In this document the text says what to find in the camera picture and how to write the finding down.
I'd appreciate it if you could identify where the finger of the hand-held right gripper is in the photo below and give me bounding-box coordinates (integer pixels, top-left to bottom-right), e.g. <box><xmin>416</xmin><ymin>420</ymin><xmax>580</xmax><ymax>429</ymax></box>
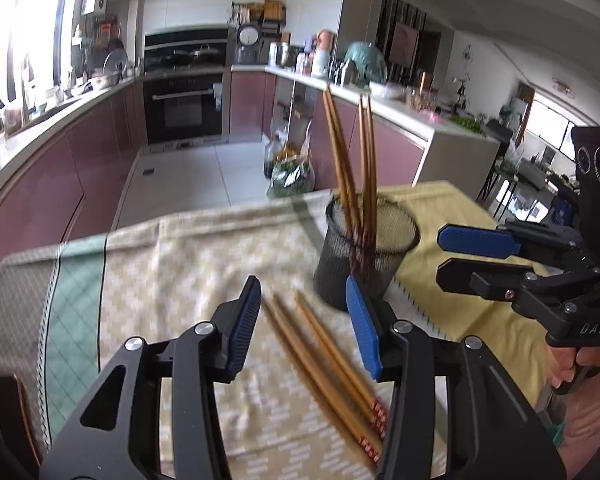
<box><xmin>437</xmin><ymin>223</ymin><xmax>587</xmax><ymax>264</ymax></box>
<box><xmin>435</xmin><ymin>257</ymin><xmax>600</xmax><ymax>311</ymax></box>

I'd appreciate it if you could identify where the kitchen faucet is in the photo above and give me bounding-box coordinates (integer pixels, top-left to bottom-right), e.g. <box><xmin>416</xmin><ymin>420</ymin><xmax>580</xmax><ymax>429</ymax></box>
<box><xmin>21</xmin><ymin>54</ymin><xmax>37</xmax><ymax>127</ymax></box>

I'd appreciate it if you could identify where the bag of green vegetables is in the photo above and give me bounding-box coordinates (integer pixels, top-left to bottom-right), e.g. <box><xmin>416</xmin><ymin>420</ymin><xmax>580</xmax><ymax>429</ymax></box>
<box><xmin>267</xmin><ymin>154</ymin><xmax>316</xmax><ymax>199</ymax></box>

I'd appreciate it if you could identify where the steel pot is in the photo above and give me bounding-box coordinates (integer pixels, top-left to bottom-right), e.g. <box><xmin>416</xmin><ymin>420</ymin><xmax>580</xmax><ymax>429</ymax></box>
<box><xmin>269</xmin><ymin>41</ymin><xmax>304</xmax><ymax>67</ymax></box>

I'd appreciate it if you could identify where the beige and green patterned tablecloth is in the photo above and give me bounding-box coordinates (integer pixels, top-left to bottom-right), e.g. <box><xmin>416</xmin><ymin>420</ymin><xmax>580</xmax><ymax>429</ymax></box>
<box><xmin>0</xmin><ymin>191</ymin><xmax>453</xmax><ymax>480</ymax></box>

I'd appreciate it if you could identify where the brown wooden object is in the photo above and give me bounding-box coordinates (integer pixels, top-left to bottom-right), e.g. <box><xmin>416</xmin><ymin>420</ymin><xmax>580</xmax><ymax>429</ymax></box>
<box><xmin>0</xmin><ymin>374</ymin><xmax>42</xmax><ymax>467</ymax></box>

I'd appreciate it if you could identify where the living room window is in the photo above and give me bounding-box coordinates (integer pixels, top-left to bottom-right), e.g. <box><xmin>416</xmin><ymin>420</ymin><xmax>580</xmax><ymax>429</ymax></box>
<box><xmin>526</xmin><ymin>99</ymin><xmax>599</xmax><ymax>154</ymax></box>

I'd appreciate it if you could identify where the person's right hand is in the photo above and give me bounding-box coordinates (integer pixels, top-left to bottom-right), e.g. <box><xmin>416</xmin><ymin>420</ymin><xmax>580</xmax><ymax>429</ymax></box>
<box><xmin>550</xmin><ymin>346</ymin><xmax>600</xmax><ymax>413</ymax></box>

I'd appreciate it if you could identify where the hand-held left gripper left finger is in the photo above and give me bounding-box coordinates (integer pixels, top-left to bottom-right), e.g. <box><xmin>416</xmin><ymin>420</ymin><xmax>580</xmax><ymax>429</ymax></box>
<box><xmin>39</xmin><ymin>275</ymin><xmax>263</xmax><ymax>480</ymax></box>

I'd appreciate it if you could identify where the pink thermos jug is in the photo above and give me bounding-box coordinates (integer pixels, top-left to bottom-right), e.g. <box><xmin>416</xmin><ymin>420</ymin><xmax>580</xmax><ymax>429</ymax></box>
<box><xmin>315</xmin><ymin>30</ymin><xmax>337</xmax><ymax>77</ymax></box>

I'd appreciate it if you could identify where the round pan lid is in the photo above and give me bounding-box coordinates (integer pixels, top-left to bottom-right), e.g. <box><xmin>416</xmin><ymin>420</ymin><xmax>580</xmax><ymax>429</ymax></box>
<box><xmin>102</xmin><ymin>47</ymin><xmax>129</xmax><ymax>77</ymax></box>

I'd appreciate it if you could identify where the rack with cutting boards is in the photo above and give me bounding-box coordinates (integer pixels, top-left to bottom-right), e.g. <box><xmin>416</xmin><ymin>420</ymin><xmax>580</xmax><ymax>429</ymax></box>
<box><xmin>229</xmin><ymin>0</ymin><xmax>287</xmax><ymax>28</ymax></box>

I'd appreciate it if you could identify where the pink base cabinet run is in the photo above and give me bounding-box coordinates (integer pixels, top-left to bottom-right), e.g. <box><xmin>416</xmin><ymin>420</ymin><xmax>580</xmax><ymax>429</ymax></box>
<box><xmin>229</xmin><ymin>71</ymin><xmax>427</xmax><ymax>196</ymax></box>
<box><xmin>0</xmin><ymin>77</ymin><xmax>148</xmax><ymax>293</ymax></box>

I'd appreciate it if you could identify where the white cloth with zigzag edge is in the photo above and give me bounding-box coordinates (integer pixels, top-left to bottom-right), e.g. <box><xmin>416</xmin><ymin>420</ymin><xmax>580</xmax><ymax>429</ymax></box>
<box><xmin>387</xmin><ymin>280</ymin><xmax>448</xmax><ymax>343</ymax></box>

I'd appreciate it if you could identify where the wooden chopstick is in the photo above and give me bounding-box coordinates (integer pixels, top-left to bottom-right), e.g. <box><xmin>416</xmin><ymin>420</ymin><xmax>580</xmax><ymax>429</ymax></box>
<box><xmin>261</xmin><ymin>296</ymin><xmax>382</xmax><ymax>463</ymax></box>
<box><xmin>328</xmin><ymin>90</ymin><xmax>361</xmax><ymax>241</ymax></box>
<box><xmin>365</xmin><ymin>94</ymin><xmax>379</xmax><ymax>246</ymax></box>
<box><xmin>294</xmin><ymin>290</ymin><xmax>390</xmax><ymax>428</ymax></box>
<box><xmin>273</xmin><ymin>292</ymin><xmax>385</xmax><ymax>453</ymax></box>
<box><xmin>322</xmin><ymin>88</ymin><xmax>355</xmax><ymax>241</ymax></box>
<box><xmin>358</xmin><ymin>96</ymin><xmax>370</xmax><ymax>246</ymax></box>

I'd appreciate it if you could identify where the black built-in steam oven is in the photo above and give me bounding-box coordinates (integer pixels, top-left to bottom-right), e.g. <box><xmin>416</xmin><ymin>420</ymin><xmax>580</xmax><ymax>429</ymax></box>
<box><xmin>144</xmin><ymin>27</ymin><xmax>231</xmax><ymax>74</ymax></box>

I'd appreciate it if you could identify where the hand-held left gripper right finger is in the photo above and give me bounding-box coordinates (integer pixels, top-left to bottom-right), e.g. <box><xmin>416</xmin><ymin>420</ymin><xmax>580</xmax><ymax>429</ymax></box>
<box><xmin>345</xmin><ymin>275</ymin><xmax>567</xmax><ymax>480</ymax></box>

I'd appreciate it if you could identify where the black mesh utensil holder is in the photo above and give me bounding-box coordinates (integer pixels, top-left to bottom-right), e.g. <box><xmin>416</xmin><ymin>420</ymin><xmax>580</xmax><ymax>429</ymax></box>
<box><xmin>312</xmin><ymin>192</ymin><xmax>422</xmax><ymax>312</ymax></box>

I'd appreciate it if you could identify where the teal mesh food cover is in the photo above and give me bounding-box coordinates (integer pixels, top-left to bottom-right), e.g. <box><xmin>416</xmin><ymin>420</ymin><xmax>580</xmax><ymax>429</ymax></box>
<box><xmin>344</xmin><ymin>42</ymin><xmax>389</xmax><ymax>84</ymax></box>

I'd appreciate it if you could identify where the glass jar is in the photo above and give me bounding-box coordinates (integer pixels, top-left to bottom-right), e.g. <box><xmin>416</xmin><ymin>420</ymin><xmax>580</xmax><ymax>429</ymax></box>
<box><xmin>263</xmin><ymin>132</ymin><xmax>288</xmax><ymax>179</ymax></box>

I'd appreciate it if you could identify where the yellow cloth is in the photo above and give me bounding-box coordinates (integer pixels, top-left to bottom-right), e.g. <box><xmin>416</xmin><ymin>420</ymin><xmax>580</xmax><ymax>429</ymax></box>
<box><xmin>372</xmin><ymin>181</ymin><xmax>557</xmax><ymax>413</ymax></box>

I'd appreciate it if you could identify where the kitchen window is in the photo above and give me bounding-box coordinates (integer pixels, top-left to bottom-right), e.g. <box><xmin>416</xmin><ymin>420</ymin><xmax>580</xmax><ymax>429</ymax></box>
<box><xmin>0</xmin><ymin>0</ymin><xmax>83</xmax><ymax>108</ymax></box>

